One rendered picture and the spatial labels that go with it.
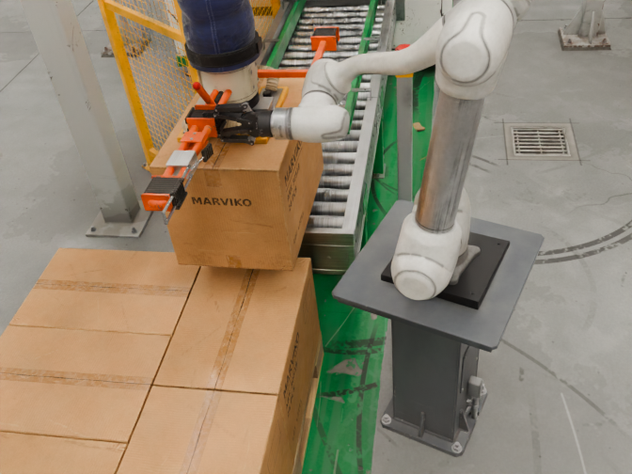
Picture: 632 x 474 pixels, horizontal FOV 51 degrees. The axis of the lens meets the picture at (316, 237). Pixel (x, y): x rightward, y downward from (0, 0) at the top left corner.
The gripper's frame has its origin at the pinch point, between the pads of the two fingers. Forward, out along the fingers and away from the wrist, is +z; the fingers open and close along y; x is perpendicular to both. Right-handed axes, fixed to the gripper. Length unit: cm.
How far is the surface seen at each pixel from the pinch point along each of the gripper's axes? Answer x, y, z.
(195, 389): -44, 66, 4
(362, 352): 18, 120, -38
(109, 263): 8, 66, 53
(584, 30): 304, 111, -162
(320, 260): 23, 73, -24
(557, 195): 128, 120, -127
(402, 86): 78, 31, -51
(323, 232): 22, 59, -26
